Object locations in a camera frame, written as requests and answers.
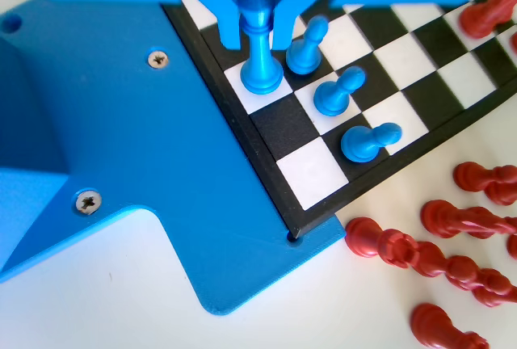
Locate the black white chessboard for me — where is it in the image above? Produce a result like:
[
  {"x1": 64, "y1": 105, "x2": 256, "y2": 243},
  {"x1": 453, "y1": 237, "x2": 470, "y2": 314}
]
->
[{"x1": 161, "y1": 0, "x2": 517, "y2": 242}]

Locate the silver phillips screw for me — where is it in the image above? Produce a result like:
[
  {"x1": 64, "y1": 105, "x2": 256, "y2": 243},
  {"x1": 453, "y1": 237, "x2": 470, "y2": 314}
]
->
[
  {"x1": 75, "y1": 190, "x2": 103, "y2": 217},
  {"x1": 147, "y1": 49, "x2": 170, "y2": 70}
]

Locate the blue king chess piece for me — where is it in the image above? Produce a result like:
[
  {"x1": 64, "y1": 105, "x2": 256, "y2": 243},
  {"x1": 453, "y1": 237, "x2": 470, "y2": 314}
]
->
[{"x1": 236, "y1": 0, "x2": 284, "y2": 95}]

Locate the red knight chess piece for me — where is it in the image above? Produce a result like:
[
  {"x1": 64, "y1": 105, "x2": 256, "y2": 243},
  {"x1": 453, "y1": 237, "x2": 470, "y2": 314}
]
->
[{"x1": 419, "y1": 199, "x2": 517, "y2": 241}]

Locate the blue arm base plate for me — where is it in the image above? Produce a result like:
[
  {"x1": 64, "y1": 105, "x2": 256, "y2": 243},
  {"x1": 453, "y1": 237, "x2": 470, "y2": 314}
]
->
[{"x1": 0, "y1": 0, "x2": 348, "y2": 318}]

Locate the red rook chess piece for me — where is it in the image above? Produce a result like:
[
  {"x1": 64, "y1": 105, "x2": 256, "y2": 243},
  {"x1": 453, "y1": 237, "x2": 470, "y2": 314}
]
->
[
  {"x1": 410, "y1": 302, "x2": 492, "y2": 349},
  {"x1": 345, "y1": 217, "x2": 423, "y2": 271}
]

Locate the blue pawn chess piece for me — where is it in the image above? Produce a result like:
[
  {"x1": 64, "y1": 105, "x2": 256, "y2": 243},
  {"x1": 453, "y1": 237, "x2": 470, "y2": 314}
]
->
[
  {"x1": 285, "y1": 15, "x2": 330, "y2": 75},
  {"x1": 341, "y1": 122, "x2": 404, "y2": 163},
  {"x1": 313, "y1": 66, "x2": 367, "y2": 118}
]

